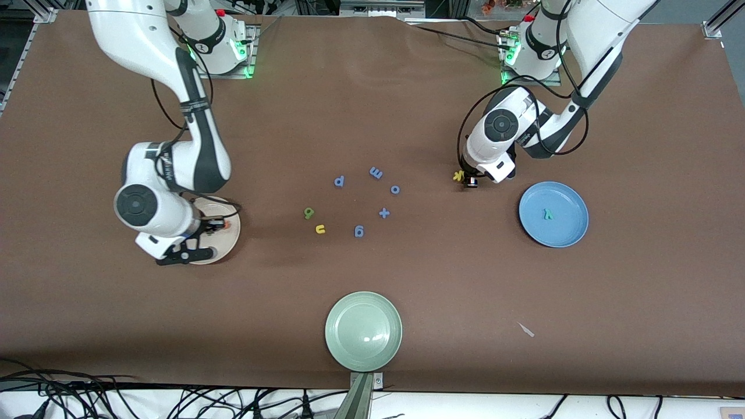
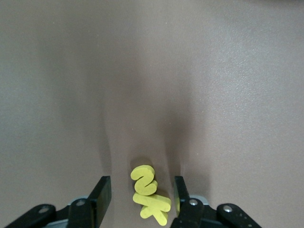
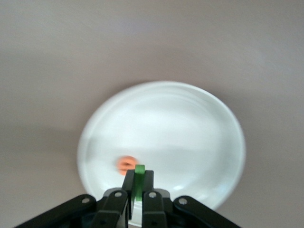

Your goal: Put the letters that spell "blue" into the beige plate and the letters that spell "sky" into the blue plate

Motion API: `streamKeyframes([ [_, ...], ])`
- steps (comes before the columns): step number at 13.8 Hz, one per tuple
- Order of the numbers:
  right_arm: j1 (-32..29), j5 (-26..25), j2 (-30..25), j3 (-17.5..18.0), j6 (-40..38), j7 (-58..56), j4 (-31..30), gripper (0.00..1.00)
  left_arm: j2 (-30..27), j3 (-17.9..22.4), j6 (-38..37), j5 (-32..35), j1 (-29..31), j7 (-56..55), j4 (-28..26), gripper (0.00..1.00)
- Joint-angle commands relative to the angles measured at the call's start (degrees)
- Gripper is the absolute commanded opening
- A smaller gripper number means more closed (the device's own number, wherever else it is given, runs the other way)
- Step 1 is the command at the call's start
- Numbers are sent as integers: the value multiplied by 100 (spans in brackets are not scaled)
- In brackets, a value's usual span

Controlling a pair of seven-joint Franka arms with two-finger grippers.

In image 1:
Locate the beige brown plate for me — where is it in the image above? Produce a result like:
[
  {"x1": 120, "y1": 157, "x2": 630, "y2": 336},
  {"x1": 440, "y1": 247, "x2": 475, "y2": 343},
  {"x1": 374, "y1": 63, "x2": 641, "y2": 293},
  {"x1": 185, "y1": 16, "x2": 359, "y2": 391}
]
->
[{"x1": 185, "y1": 196, "x2": 241, "y2": 265}]

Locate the blue plate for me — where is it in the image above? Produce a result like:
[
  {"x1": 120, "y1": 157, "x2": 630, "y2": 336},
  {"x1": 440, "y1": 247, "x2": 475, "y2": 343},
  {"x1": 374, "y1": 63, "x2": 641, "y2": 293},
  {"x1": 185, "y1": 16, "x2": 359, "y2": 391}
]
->
[{"x1": 519, "y1": 182, "x2": 589, "y2": 248}]

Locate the brown table cover sheet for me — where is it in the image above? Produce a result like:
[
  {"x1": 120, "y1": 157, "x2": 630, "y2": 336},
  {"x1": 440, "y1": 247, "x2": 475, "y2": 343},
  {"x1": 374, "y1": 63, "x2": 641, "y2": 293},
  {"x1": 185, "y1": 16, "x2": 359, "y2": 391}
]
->
[{"x1": 0, "y1": 9, "x2": 745, "y2": 399}]

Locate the pale green plate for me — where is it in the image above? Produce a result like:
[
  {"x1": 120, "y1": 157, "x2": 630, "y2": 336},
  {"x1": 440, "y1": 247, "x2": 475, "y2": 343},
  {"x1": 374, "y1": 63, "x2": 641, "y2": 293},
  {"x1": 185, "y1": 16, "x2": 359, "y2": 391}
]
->
[{"x1": 325, "y1": 292, "x2": 403, "y2": 372}]

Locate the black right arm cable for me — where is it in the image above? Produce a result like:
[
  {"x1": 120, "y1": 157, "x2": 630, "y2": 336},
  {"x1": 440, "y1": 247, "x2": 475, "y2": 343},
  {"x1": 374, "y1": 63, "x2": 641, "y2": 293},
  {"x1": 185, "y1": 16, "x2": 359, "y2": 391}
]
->
[{"x1": 151, "y1": 35, "x2": 240, "y2": 213}]

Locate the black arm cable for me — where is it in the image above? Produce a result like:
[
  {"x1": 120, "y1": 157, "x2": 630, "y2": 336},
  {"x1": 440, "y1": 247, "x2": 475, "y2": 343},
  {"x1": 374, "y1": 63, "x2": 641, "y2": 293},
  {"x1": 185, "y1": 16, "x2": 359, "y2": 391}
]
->
[
  {"x1": 457, "y1": 0, "x2": 590, "y2": 175},
  {"x1": 151, "y1": 35, "x2": 240, "y2": 213}
]

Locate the aluminium arm base plate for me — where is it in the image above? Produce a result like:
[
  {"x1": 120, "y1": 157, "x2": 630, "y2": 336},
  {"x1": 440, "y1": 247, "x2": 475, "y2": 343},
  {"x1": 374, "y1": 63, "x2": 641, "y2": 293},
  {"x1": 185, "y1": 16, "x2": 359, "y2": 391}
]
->
[
  {"x1": 195, "y1": 23, "x2": 261, "y2": 80},
  {"x1": 499, "y1": 29, "x2": 562, "y2": 87}
]

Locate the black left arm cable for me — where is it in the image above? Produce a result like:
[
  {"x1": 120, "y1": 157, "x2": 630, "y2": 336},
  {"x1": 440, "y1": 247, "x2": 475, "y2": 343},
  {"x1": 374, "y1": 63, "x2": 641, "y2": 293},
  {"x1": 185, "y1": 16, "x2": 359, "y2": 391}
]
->
[{"x1": 457, "y1": 0, "x2": 590, "y2": 175}]

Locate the black base supply cable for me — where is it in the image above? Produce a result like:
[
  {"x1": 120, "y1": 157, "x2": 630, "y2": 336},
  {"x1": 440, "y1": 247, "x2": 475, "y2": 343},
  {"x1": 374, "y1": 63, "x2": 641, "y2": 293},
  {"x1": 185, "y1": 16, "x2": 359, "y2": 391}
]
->
[{"x1": 405, "y1": 22, "x2": 508, "y2": 49}]

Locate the grey metal camera post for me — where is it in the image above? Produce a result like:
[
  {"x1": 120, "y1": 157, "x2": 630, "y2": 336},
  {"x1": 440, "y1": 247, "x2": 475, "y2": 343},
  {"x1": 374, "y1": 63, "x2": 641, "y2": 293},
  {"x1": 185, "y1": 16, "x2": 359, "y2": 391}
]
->
[{"x1": 348, "y1": 372, "x2": 385, "y2": 419}]

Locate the aluminium frame rail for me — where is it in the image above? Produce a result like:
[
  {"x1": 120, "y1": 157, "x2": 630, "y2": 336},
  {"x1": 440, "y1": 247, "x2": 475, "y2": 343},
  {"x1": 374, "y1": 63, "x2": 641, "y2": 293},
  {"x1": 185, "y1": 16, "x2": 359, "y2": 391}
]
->
[
  {"x1": 701, "y1": 0, "x2": 745, "y2": 41},
  {"x1": 0, "y1": 7, "x2": 59, "y2": 117}
]

